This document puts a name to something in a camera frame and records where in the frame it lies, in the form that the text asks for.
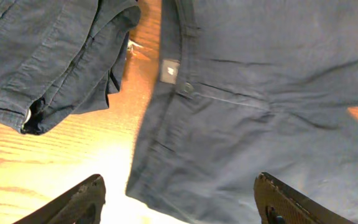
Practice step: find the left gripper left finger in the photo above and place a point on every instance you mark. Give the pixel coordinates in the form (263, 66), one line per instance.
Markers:
(82, 204)

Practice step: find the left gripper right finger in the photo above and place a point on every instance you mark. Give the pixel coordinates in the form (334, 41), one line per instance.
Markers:
(278, 203)

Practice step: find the navy blue shorts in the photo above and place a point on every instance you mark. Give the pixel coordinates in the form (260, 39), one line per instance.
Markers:
(250, 86)

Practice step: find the folded navy blue garment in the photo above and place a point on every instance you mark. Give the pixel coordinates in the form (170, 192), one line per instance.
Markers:
(60, 57)

